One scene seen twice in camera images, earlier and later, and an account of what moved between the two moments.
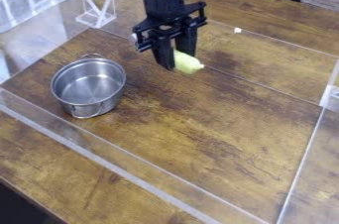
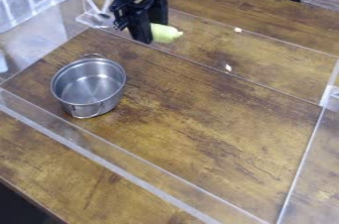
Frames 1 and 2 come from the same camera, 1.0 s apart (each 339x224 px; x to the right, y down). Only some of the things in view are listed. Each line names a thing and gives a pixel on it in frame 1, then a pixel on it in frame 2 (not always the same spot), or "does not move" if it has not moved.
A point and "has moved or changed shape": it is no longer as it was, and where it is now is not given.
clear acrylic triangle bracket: x=95 y=16 does not move
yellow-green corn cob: x=186 y=63 has moved or changed shape
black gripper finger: x=163 y=52 → x=139 y=27
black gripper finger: x=186 y=42 → x=158 y=11
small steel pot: x=87 y=84 does not move
